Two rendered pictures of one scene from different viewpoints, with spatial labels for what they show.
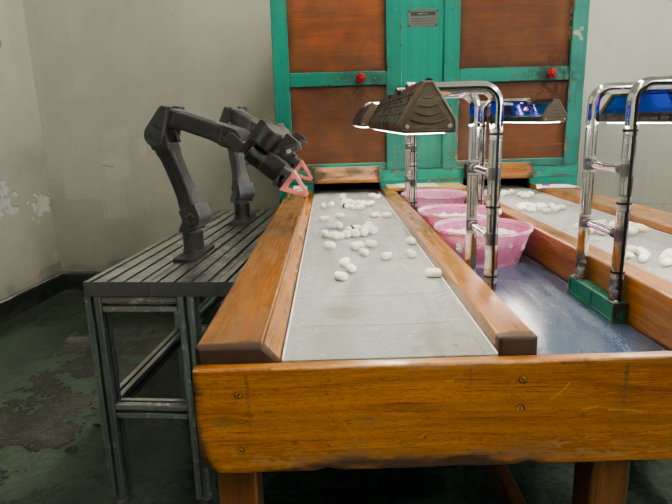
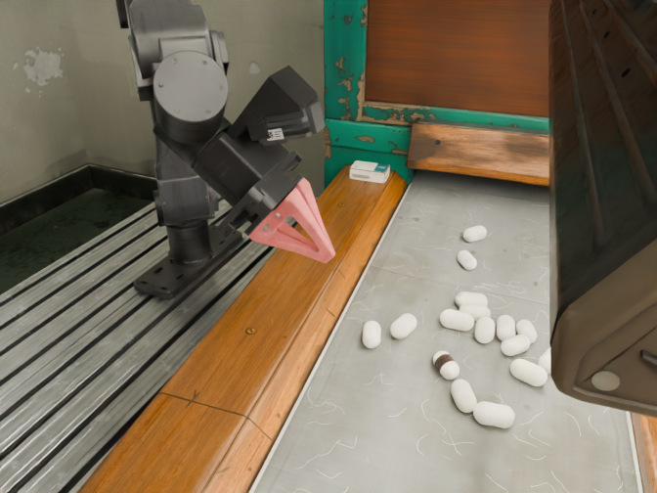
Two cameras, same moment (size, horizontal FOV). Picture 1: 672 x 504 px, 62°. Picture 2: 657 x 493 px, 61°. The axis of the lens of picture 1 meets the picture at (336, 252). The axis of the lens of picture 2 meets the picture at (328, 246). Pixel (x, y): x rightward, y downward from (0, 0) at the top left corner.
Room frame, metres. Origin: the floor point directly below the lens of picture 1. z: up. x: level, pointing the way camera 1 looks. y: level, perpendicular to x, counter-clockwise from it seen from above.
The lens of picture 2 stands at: (1.64, -0.07, 1.14)
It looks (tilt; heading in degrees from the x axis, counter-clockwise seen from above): 31 degrees down; 19
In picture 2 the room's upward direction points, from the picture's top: straight up
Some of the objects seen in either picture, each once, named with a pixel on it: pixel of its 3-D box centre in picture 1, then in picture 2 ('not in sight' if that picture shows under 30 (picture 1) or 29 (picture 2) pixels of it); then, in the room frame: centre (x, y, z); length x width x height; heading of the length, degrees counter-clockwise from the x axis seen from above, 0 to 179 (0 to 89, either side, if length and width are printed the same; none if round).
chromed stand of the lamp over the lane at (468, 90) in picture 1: (441, 203); not in sight; (1.08, -0.21, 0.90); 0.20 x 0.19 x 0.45; 0
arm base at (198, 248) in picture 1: (193, 242); not in sight; (1.67, 0.44, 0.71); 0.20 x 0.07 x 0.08; 175
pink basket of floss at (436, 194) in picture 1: (433, 204); not in sight; (2.22, -0.40, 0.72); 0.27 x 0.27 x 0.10
